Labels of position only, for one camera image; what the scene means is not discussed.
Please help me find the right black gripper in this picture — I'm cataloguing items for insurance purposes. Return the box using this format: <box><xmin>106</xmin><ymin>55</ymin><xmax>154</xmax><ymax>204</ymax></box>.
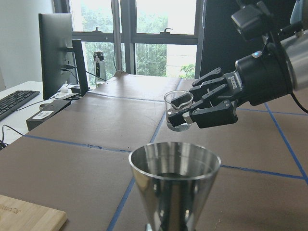
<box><xmin>169</xmin><ymin>51</ymin><xmax>292</xmax><ymax>128</ymax></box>

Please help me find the clear glass measuring cup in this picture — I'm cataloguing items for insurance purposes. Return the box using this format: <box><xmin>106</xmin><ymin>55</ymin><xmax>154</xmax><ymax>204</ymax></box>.
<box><xmin>164</xmin><ymin>90</ymin><xmax>193</xmax><ymax>132</ymax></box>

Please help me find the steel double jigger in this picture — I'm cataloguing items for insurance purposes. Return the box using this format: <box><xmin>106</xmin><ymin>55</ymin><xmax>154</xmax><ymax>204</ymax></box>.
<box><xmin>128</xmin><ymin>142</ymin><xmax>221</xmax><ymax>231</ymax></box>

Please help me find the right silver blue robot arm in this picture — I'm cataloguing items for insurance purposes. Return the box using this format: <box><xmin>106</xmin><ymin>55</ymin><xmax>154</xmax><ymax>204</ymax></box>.
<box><xmin>167</xmin><ymin>0</ymin><xmax>308</xmax><ymax>128</ymax></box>

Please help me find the clear water bottle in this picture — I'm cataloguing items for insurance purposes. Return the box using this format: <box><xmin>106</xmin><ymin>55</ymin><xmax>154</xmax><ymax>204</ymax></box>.
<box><xmin>93</xmin><ymin>51</ymin><xmax>106</xmax><ymax>85</ymax></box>

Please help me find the black computer monitor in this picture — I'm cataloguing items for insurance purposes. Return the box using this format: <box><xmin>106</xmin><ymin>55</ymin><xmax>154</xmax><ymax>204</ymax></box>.
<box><xmin>38</xmin><ymin>13</ymin><xmax>89</xmax><ymax>100</ymax></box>

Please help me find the black box with label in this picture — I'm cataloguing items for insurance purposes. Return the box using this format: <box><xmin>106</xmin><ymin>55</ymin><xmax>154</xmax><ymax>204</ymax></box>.
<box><xmin>26</xmin><ymin>100</ymin><xmax>71</xmax><ymax>131</ymax></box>

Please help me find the black keyboard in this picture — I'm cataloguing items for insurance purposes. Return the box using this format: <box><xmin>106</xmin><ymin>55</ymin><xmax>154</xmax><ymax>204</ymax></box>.
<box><xmin>0</xmin><ymin>90</ymin><xmax>40</xmax><ymax>120</ymax></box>

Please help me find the bamboo cutting board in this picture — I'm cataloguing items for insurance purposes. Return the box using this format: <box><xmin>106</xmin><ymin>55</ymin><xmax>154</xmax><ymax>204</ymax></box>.
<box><xmin>0</xmin><ymin>195</ymin><xmax>67</xmax><ymax>231</ymax></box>

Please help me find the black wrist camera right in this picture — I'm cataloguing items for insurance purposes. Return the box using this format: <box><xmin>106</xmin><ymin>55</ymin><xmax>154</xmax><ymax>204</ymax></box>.
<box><xmin>231</xmin><ymin>1</ymin><xmax>275</xmax><ymax>41</ymax></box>

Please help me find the aluminium frame post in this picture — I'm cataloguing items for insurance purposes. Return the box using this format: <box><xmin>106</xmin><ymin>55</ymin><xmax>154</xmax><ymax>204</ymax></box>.
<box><xmin>111</xmin><ymin>0</ymin><xmax>123</xmax><ymax>72</ymax></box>

